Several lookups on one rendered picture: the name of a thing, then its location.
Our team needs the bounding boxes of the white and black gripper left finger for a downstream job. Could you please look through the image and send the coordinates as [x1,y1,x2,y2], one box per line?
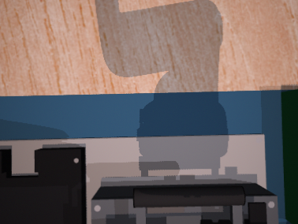
[200,219,216,224]

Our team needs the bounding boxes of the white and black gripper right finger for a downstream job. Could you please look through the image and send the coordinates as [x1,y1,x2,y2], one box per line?
[216,219,232,224]

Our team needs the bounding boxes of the green bin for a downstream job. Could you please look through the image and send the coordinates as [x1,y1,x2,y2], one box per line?
[281,89,298,224]

